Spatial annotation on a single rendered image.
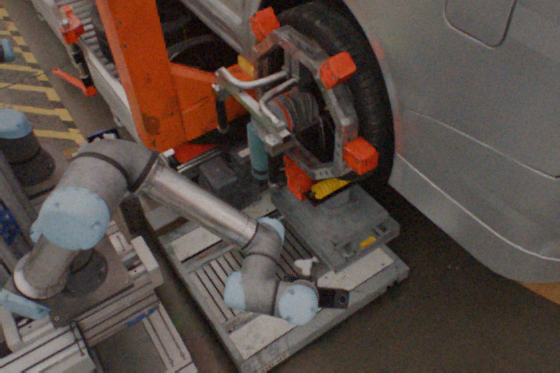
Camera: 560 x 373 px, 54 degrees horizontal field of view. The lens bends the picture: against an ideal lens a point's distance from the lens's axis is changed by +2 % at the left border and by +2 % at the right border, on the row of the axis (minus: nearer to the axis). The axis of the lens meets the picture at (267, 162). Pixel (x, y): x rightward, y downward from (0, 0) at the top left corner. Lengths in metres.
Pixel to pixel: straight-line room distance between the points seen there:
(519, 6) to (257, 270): 0.75
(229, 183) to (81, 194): 1.36
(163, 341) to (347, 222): 0.90
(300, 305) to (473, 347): 1.39
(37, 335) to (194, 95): 1.10
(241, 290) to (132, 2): 1.13
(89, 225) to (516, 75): 0.92
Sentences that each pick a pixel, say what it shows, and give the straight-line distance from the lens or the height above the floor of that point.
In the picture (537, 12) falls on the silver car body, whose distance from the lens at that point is 1.22.
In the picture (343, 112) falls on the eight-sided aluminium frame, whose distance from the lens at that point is 1.73.
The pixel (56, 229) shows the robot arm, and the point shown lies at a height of 1.33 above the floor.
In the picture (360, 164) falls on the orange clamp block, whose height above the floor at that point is 0.87.
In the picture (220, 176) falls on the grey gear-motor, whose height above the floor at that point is 0.40.
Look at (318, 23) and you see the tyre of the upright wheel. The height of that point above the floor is 1.17.
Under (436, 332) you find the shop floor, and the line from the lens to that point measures 2.41.
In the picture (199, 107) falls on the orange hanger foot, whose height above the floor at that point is 0.67.
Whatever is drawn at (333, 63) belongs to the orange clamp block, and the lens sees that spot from 1.63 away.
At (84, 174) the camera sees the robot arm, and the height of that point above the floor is 1.39.
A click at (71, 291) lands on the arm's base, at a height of 0.84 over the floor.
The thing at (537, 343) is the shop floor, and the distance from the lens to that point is 2.51.
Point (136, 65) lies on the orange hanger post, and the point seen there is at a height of 0.97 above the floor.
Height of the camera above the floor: 2.09
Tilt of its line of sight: 45 degrees down
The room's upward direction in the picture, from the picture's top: 5 degrees counter-clockwise
